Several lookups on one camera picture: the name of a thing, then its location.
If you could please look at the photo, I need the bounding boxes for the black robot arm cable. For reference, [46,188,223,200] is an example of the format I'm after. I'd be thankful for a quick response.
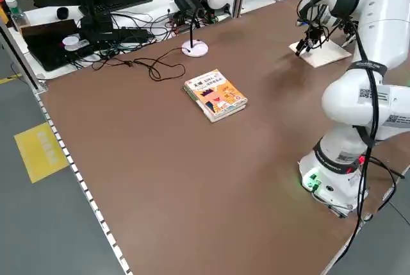
[296,0,405,275]

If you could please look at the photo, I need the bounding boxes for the black finned power supply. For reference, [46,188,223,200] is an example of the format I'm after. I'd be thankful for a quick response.
[174,0,206,12]

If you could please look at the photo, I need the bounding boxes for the yellow floor sign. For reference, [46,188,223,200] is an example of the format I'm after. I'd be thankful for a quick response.
[13,122,70,185]

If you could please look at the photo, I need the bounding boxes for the black lamp cable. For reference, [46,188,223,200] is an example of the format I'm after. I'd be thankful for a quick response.
[92,47,186,82]

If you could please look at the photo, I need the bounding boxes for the clear bottle white cap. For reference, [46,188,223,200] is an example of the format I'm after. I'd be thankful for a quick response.
[4,0,29,31]

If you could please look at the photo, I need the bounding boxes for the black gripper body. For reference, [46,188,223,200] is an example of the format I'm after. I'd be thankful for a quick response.
[303,24,325,44]
[340,21,357,44]

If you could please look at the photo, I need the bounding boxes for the black laptop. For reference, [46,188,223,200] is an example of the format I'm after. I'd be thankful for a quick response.
[20,19,95,72]

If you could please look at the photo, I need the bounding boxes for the small white bowl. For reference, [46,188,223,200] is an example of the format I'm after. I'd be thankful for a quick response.
[62,36,81,51]

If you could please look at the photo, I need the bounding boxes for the orange cartoon cover book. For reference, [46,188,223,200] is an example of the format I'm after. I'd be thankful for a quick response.
[183,69,249,124]

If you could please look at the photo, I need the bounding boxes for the black keyboard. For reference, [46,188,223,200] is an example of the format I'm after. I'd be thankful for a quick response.
[78,0,154,13]

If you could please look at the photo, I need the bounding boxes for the white desk lamp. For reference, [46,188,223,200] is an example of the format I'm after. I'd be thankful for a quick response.
[181,0,231,58]

